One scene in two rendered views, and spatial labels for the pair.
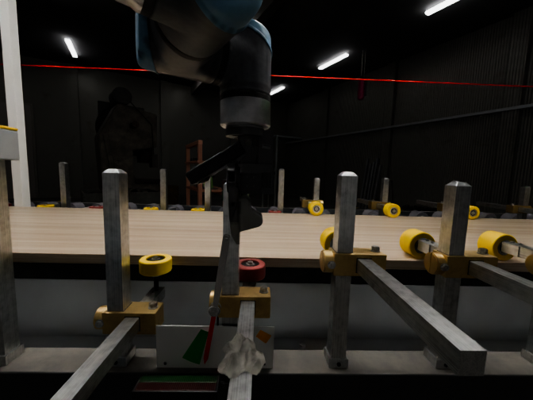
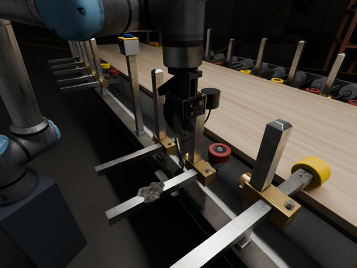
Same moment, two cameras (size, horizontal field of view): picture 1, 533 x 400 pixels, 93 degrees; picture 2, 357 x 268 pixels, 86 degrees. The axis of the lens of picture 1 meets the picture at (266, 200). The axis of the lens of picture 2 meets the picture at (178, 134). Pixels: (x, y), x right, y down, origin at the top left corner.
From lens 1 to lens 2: 45 cm
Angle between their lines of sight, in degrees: 60
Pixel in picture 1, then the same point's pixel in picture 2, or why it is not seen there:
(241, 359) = (147, 192)
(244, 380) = (139, 200)
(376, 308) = (337, 253)
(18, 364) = (141, 138)
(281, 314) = not seen: hidden behind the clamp
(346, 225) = (260, 168)
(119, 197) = (155, 85)
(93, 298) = not seen: hidden behind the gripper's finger
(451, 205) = not seen: outside the picture
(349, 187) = (270, 138)
